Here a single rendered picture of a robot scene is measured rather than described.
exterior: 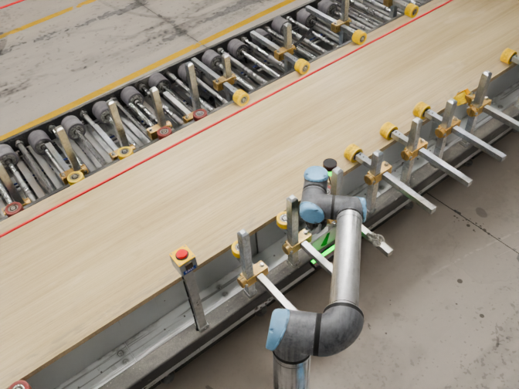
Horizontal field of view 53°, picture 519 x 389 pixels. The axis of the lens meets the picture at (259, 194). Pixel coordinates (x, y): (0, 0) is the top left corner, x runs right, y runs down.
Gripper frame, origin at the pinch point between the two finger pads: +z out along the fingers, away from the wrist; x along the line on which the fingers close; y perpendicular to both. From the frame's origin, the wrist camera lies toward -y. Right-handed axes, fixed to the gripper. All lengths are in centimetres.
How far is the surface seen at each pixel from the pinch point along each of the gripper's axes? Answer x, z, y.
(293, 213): -6.3, -11.5, 7.9
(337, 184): -6.3, -12.1, -16.7
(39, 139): -154, 11, 68
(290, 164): -43.8, 6.4, -21.0
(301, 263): -5.3, 26.4, 4.5
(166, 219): -53, 6, 45
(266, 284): 0.4, 12.9, 28.8
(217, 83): -115, -1, -27
